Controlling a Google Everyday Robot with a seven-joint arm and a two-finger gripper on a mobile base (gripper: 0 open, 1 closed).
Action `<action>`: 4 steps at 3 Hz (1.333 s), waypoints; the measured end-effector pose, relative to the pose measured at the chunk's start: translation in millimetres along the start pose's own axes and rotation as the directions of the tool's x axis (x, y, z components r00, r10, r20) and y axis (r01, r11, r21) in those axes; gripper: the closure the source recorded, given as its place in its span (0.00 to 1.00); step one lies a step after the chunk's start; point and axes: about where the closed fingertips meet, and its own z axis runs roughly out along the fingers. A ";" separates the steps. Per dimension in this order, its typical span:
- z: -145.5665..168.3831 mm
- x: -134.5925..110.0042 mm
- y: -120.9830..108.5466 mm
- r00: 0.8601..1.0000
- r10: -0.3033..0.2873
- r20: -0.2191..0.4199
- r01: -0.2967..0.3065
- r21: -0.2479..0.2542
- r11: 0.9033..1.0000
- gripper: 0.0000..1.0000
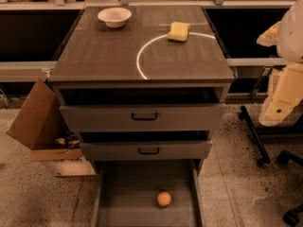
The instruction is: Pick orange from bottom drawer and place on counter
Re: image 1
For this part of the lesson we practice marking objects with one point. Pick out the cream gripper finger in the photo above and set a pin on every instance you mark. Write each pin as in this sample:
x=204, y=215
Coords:
x=285, y=92
x=269, y=37

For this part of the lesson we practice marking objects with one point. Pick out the orange fruit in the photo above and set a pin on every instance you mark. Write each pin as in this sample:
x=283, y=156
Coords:
x=164, y=199

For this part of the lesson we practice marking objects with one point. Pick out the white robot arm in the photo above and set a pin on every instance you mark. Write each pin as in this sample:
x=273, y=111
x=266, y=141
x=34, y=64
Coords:
x=290, y=34

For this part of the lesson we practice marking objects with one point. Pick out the top grey drawer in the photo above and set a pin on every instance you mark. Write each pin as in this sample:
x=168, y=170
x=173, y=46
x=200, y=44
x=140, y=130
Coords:
x=206, y=117

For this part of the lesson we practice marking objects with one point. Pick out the middle grey drawer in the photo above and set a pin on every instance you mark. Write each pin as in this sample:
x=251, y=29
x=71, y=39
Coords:
x=146, y=150

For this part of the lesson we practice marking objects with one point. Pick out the grey drawer cabinet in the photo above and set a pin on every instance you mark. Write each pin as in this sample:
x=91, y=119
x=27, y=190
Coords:
x=138, y=65

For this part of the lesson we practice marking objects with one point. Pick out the bottom grey open drawer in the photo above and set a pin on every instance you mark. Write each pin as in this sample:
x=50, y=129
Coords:
x=127, y=192

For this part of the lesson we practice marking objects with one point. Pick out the black rolling stand base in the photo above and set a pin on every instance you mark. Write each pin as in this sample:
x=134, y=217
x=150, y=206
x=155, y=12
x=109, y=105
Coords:
x=296, y=128

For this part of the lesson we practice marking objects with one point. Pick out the yellow sponge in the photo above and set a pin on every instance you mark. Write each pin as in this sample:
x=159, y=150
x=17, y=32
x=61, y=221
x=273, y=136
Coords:
x=178, y=31

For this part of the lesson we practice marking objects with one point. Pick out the white ceramic bowl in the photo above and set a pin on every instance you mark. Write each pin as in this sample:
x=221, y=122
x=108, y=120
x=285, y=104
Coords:
x=114, y=17

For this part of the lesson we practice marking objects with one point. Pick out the open cardboard box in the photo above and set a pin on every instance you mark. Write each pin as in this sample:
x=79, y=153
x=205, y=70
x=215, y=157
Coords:
x=39, y=126

